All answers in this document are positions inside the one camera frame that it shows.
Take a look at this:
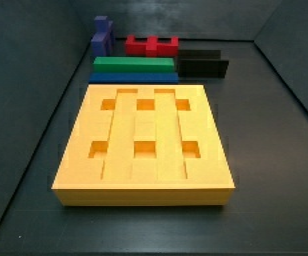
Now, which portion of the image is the yellow slotted board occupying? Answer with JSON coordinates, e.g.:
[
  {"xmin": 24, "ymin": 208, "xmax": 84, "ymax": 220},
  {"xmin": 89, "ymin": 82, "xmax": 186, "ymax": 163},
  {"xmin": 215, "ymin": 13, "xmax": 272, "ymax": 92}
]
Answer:
[{"xmin": 52, "ymin": 85, "xmax": 235, "ymax": 206}]

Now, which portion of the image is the red notched block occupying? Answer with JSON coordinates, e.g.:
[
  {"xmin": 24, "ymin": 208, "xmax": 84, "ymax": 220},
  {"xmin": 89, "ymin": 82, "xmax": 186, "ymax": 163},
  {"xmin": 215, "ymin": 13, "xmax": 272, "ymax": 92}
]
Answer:
[{"xmin": 124, "ymin": 35, "xmax": 179, "ymax": 57}]

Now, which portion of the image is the green rectangular block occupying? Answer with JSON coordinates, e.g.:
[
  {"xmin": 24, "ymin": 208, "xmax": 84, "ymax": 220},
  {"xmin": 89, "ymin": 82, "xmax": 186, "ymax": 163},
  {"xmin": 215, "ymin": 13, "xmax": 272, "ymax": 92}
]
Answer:
[{"xmin": 92, "ymin": 57, "xmax": 175, "ymax": 73}]

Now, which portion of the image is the blue rectangular block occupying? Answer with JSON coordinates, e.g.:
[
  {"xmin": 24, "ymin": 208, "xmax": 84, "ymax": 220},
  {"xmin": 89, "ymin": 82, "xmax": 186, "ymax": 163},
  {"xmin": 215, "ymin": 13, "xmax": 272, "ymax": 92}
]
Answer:
[{"xmin": 88, "ymin": 73, "xmax": 178, "ymax": 84}]

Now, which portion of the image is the purple notched block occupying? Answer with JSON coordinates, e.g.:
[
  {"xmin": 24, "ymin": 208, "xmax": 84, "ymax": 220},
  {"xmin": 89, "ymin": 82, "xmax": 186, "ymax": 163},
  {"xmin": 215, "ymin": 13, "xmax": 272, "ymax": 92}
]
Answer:
[{"xmin": 91, "ymin": 16, "xmax": 115, "ymax": 56}]

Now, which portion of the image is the black notched block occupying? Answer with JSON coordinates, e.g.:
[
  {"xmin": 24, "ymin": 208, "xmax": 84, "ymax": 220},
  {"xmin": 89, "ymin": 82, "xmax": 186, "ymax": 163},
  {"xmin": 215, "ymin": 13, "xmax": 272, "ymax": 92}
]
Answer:
[{"xmin": 175, "ymin": 49, "xmax": 228, "ymax": 78}]

